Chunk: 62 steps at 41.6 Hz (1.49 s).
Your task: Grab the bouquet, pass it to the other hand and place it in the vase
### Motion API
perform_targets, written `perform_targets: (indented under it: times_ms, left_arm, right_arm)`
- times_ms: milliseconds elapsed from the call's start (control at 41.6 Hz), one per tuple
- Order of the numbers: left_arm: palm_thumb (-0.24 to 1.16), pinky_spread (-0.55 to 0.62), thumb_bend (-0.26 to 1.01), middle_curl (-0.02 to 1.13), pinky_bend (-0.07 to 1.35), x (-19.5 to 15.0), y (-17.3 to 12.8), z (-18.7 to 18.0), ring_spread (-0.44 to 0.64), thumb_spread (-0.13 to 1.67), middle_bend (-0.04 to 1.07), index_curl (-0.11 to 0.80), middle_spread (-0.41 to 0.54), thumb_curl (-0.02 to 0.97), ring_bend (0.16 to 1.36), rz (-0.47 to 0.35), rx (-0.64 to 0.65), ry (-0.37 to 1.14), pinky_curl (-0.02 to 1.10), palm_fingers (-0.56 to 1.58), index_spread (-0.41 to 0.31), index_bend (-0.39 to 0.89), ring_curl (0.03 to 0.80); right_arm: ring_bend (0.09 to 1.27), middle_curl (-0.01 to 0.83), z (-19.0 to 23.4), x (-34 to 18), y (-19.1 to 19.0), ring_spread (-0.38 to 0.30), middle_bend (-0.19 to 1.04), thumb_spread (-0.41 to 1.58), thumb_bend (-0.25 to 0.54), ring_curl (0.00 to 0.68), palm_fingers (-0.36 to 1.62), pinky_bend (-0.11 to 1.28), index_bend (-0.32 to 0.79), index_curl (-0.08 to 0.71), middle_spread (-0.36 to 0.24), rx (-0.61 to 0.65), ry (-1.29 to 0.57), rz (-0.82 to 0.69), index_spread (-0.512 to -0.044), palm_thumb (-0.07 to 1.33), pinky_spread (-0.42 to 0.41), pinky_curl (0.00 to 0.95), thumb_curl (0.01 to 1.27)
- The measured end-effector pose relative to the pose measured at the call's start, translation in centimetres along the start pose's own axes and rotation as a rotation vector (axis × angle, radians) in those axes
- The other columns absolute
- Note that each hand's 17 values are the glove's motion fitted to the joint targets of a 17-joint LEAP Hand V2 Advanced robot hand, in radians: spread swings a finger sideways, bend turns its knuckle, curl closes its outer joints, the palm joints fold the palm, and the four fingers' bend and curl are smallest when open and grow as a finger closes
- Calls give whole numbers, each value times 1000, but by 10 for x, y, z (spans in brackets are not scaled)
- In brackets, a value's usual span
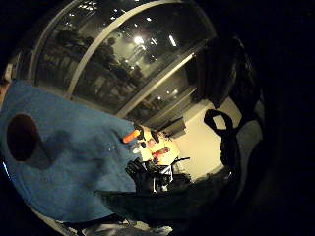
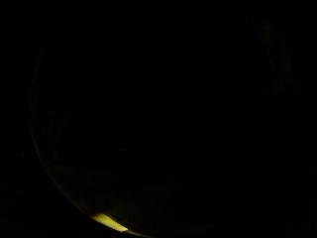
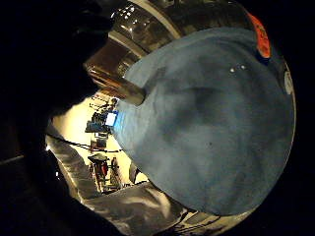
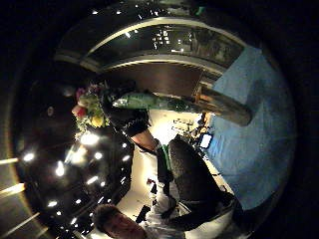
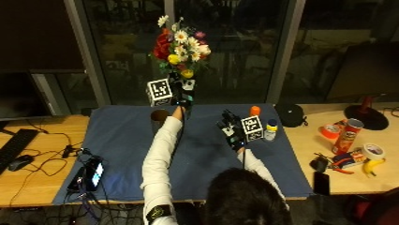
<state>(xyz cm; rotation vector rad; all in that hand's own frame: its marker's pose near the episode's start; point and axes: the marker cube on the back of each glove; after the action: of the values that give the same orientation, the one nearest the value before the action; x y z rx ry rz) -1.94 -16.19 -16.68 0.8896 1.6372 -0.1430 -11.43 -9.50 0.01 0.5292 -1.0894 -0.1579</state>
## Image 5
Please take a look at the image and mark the person's right hand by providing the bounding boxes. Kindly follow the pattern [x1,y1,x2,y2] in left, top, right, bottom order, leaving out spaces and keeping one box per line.
[215,109,250,153]

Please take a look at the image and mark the person's left hand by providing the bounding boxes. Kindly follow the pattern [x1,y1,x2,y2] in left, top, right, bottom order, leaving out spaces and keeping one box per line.
[167,72,197,109]

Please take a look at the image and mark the colourful flower bouquet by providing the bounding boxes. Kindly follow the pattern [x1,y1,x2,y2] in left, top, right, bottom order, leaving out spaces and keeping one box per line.
[149,14,213,83]

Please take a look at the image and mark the white left marker cube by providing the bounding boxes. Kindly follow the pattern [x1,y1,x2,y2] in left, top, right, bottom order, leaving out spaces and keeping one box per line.
[145,78,174,108]

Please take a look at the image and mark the white marker cube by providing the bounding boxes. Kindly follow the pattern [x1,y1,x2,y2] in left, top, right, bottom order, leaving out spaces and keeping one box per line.
[145,78,174,108]
[239,114,266,143]

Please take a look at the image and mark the white right marker cube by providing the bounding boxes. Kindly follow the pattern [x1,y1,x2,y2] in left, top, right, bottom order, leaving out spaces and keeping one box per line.
[239,114,266,143]

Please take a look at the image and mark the small clear blue-capped bottle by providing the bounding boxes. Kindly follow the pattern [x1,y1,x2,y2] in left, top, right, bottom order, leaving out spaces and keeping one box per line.
[263,118,279,142]

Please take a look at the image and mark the black cap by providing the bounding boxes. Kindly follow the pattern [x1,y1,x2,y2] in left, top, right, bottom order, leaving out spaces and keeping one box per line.
[274,103,310,128]

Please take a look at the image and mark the orange tape roll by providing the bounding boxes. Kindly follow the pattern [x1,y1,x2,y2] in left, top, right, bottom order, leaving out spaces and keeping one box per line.
[319,123,343,141]

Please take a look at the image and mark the blue table cloth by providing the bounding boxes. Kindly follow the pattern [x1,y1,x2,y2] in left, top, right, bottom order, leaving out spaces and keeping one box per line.
[52,103,314,206]

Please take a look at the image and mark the small black pouch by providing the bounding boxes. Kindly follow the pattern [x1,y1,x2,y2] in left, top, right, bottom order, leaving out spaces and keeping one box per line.
[308,155,330,173]

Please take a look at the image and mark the red chips can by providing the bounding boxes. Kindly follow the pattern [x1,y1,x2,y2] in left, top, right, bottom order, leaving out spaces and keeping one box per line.
[330,117,366,156]

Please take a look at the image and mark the black smartphone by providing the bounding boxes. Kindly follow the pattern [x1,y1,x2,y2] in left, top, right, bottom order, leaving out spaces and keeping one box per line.
[312,171,331,197]

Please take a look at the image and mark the red and blue box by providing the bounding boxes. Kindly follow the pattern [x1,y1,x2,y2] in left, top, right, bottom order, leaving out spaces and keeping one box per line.
[330,149,370,170]

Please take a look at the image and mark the the person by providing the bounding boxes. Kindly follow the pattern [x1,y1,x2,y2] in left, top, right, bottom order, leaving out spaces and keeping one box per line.
[138,106,292,225]

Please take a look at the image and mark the black armband with yellow print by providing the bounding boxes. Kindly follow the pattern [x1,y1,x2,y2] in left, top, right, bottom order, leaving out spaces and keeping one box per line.
[145,204,174,223]

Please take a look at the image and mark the phone with lit screen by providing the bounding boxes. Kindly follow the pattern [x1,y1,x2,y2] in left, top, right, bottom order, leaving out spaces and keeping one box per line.
[84,157,106,192]

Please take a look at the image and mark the dark monitor with red stand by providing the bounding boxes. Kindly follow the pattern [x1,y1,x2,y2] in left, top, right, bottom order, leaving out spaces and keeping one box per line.
[326,41,399,131]

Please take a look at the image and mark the white tape roll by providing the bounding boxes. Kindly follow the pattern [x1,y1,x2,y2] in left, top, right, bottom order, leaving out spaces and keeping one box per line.
[360,142,387,161]

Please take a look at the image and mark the yellow banana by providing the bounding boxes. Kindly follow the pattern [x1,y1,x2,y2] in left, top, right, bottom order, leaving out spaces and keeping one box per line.
[362,157,387,177]

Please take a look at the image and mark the black keyboard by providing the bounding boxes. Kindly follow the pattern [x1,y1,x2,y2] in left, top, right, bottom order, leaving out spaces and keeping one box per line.
[0,127,41,175]

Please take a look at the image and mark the red chair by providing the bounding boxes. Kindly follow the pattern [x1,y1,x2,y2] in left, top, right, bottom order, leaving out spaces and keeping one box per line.
[348,187,399,225]

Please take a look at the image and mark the black computer mouse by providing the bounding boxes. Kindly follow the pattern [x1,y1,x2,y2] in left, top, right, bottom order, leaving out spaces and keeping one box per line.
[8,154,34,173]

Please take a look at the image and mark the red-handled pliers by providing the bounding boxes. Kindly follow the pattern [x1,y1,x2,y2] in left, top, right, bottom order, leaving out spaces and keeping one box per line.
[328,164,355,175]

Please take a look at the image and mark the black cable bundle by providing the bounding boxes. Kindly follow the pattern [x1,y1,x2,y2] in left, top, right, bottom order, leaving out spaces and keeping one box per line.
[9,118,110,225]

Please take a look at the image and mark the dark monitor with black frame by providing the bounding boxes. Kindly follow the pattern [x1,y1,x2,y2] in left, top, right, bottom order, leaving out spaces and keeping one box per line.
[0,70,53,122]

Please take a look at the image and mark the black recording device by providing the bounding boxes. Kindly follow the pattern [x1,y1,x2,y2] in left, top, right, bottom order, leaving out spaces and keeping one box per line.
[66,166,88,193]

